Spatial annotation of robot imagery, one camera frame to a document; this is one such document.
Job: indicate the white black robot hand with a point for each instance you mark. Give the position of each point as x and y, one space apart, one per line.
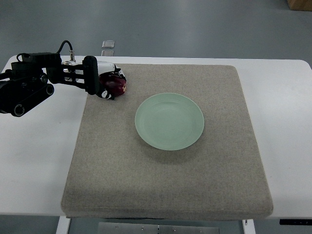
107 67

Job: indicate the dark red apple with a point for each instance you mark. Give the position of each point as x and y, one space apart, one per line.
114 85

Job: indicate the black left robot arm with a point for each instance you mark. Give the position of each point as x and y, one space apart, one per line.
30 80

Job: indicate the lower floor metal plate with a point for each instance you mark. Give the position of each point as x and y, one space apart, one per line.
107 53

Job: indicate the light green plate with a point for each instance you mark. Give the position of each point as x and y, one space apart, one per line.
169 121

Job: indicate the beige fabric cushion mat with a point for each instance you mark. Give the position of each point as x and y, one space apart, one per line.
115 174

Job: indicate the cardboard box corner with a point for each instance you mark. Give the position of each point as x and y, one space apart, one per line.
300 5

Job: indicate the black table control panel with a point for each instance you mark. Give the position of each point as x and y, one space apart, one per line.
297 222

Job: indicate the grey metal table base plate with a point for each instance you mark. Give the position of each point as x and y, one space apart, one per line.
128 228

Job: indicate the white table leg frame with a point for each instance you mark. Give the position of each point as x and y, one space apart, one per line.
63 225

